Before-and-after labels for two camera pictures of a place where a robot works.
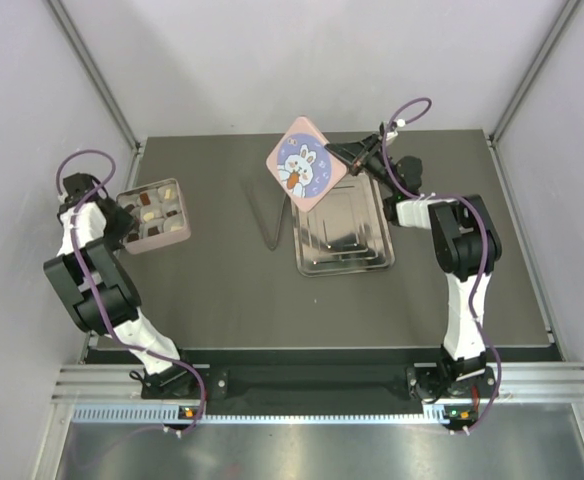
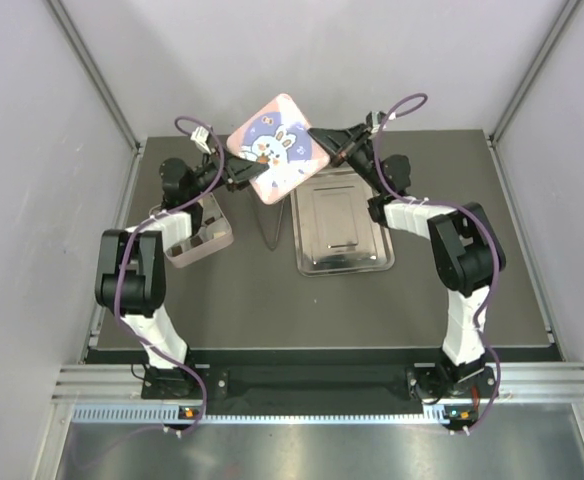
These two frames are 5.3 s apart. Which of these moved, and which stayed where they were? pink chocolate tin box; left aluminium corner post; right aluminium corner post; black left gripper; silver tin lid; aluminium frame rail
Moved: black left gripper; silver tin lid; pink chocolate tin box
Stayed: right aluminium corner post; left aluminium corner post; aluminium frame rail
